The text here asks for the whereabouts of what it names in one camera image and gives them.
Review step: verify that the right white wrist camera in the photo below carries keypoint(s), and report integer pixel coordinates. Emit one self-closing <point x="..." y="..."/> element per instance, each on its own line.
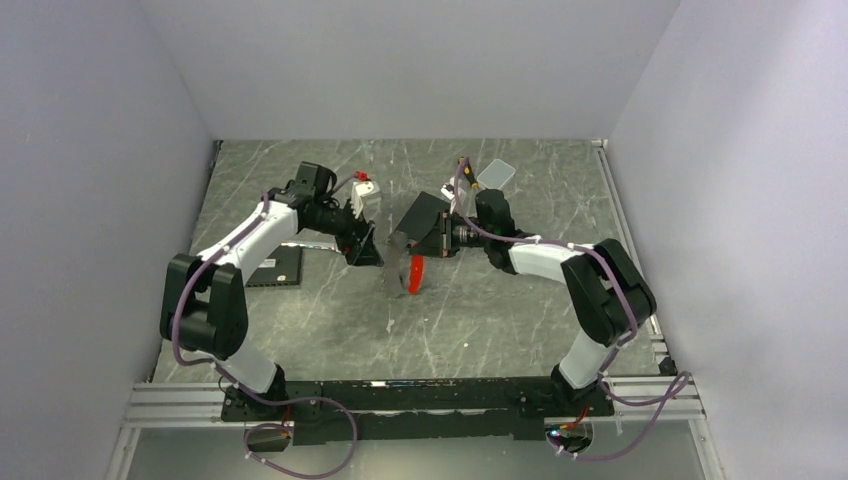
<point x="459" y="196"/>

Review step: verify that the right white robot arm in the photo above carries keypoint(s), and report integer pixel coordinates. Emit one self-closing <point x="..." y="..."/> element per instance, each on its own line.
<point x="610" y="297"/>

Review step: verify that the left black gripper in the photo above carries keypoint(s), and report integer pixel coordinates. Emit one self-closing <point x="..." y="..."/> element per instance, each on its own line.
<point x="363" y="252"/>

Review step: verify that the yellow black screwdriver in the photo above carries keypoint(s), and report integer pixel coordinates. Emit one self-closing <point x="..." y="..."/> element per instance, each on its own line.
<point x="468" y="172"/>

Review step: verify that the aluminium frame rail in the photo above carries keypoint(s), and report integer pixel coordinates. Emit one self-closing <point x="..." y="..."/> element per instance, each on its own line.
<point x="194" y="405"/>

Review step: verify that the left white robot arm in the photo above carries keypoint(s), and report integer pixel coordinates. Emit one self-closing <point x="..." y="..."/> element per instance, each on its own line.
<point x="204" y="312"/>

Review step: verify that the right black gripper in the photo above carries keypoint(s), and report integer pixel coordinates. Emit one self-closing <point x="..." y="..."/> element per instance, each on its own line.
<point x="439" y="240"/>

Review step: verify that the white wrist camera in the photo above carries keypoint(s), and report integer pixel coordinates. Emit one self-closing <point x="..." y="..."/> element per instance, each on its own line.
<point x="365" y="193"/>
<point x="459" y="196"/>

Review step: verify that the silver open-end wrench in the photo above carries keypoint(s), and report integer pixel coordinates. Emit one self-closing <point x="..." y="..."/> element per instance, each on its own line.
<point x="325" y="246"/>

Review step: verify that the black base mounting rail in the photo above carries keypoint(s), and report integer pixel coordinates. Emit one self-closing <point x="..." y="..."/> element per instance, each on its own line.
<point x="329" y="411"/>

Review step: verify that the black network switch box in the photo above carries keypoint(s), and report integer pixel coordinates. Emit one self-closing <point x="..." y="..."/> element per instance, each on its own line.
<point x="282" y="268"/>

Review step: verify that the red and white keychain tag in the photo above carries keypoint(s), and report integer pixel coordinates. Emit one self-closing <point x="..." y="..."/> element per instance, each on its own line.
<point x="403" y="271"/>

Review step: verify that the small white square box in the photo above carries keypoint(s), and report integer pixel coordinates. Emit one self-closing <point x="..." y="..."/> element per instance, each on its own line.
<point x="496" y="174"/>

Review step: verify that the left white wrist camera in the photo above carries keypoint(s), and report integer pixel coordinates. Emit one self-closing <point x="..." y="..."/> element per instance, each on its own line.
<point x="365" y="193"/>

